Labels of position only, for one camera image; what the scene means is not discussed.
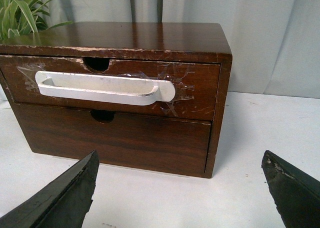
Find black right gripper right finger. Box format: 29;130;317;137
261;150;320;227

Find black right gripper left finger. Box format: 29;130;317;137
0;150;100;227

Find white drawer handle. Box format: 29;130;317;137
35;71;176;106

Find green striped plant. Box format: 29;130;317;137
0;0;73;40

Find brown wooden drawer cabinet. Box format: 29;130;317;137
0;22;233;178

